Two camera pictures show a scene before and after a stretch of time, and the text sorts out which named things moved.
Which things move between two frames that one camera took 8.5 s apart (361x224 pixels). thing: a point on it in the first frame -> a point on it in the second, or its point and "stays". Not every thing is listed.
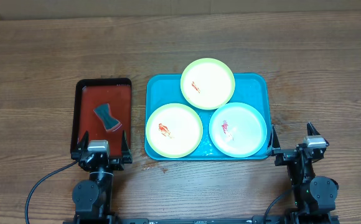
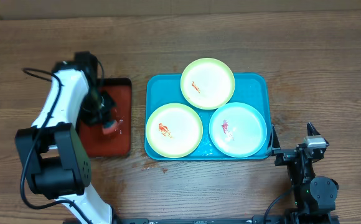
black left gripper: [119, 163] -> [100, 119]
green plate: [208, 83] stays
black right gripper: [287, 156] stays
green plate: [173, 130] stays
